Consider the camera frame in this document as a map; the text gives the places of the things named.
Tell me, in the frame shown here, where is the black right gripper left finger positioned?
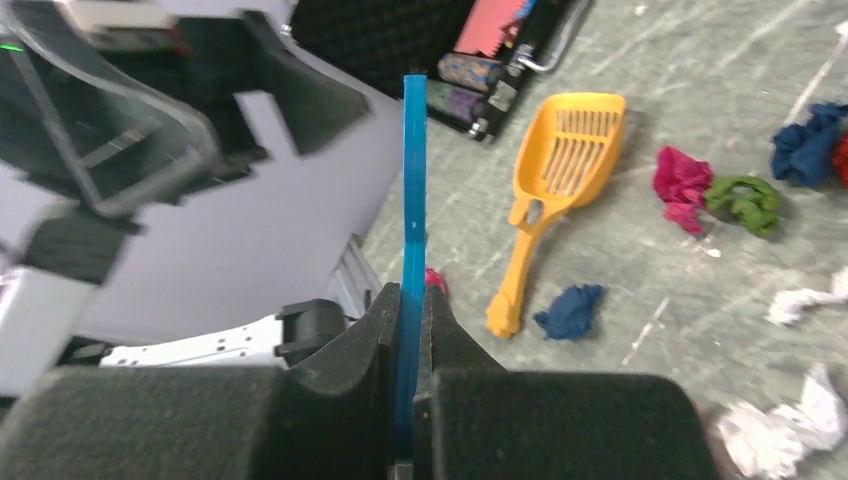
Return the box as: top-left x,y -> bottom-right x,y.
1,283 -> 400,479

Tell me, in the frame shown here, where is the yellow slotted plastic scoop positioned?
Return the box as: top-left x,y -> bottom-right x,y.
486,92 -> 627,339

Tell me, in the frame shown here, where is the blue brush with black bristles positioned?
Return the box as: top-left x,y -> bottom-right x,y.
393,74 -> 427,460

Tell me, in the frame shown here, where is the red paper scrap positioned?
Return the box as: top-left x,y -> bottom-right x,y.
831,132 -> 848,189

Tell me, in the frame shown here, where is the black poker chip case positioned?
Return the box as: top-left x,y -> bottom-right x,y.
283,0 -> 591,142

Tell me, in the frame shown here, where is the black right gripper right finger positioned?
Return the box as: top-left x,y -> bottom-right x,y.
412,287 -> 719,480

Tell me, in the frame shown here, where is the green paper scrap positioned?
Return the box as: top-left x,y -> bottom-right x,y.
703,175 -> 781,237

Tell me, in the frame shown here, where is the dark blue paper scrap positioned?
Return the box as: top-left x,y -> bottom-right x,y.
532,284 -> 604,340

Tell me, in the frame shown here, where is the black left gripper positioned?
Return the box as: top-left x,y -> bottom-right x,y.
1,1 -> 369,218

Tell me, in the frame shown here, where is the large pink paper scrap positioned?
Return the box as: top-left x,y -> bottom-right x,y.
425,267 -> 449,296

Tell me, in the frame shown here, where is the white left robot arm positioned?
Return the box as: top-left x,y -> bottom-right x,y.
1,1 -> 400,397

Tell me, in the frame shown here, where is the small white paper scrap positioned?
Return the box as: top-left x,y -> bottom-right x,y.
766,267 -> 847,325

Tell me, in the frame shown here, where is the magenta paper scrap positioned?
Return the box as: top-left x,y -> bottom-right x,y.
652,146 -> 713,236

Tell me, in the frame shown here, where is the navy paper scrap right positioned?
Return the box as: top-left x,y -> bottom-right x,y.
770,103 -> 847,188

